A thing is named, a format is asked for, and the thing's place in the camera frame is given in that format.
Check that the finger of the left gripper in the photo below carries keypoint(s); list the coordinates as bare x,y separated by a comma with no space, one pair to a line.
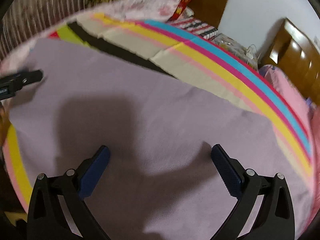
10,84

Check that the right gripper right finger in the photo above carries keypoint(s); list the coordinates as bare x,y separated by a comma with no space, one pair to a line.
275,219

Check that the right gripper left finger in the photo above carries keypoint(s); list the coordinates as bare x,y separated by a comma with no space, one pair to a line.
45,215

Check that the purple knit pants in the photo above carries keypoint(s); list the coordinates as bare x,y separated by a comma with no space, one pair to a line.
161,182

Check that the person left hand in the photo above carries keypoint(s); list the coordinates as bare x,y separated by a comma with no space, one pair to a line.
4,124

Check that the floral curtain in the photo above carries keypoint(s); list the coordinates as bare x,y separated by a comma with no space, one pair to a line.
24,19

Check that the pink bed sheet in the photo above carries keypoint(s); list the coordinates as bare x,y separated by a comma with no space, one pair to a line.
305,109

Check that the rainbow striped blanket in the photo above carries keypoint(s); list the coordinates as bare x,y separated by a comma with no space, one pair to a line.
178,54

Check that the white power strip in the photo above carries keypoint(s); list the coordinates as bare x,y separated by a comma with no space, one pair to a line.
251,52

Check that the glossy brown wooden headboard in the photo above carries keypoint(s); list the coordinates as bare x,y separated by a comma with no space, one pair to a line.
294,53

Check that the pink floral quilt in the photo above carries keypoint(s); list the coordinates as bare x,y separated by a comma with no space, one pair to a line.
124,9

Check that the bedside table with floral cover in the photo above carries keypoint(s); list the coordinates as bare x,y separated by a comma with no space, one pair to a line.
234,48

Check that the red checkered bed sheet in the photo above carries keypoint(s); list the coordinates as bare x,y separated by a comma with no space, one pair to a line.
196,27

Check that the dark wooden headboard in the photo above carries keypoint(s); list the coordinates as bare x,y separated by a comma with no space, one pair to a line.
210,11

